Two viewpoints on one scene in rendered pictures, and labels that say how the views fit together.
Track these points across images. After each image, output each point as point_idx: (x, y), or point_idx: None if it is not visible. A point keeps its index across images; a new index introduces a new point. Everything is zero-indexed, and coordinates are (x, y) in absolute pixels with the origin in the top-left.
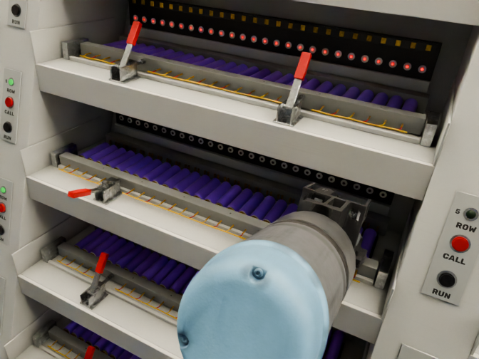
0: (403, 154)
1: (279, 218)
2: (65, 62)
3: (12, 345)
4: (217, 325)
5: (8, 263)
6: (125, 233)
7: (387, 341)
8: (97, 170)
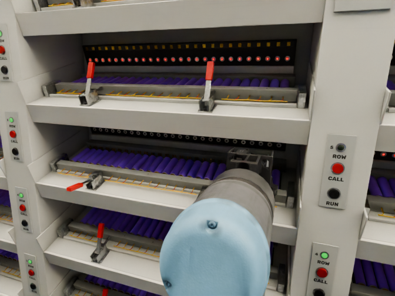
0: (288, 116)
1: (216, 177)
2: (46, 98)
3: None
4: (189, 269)
5: (34, 244)
6: (113, 207)
7: (303, 242)
8: (84, 168)
